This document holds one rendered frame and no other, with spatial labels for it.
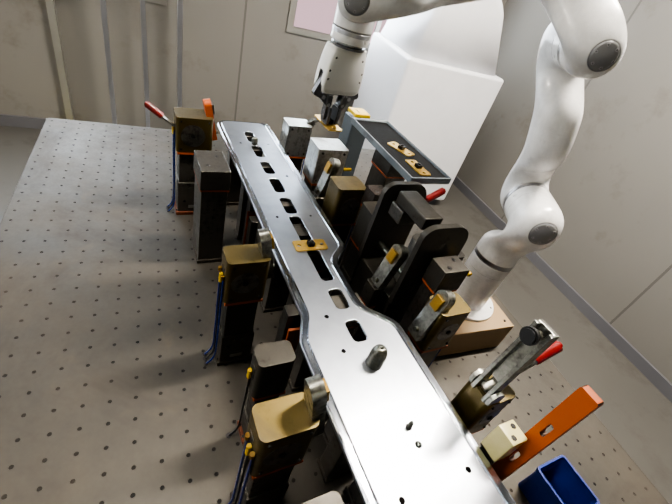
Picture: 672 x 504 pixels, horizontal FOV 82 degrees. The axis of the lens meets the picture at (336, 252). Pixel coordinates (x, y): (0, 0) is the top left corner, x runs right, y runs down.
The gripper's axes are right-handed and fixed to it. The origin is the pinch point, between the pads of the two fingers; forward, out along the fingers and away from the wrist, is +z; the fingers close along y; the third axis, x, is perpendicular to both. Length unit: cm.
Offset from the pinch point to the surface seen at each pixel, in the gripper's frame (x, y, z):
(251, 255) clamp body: 22.3, 24.5, 21.4
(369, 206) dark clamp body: 13.7, -9.8, 18.0
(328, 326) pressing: 41, 14, 26
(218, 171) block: -13.5, 21.3, 23.2
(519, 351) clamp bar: 64, -4, 10
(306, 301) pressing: 33.5, 15.9, 25.8
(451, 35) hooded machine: -133, -162, -3
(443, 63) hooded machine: -132, -164, 14
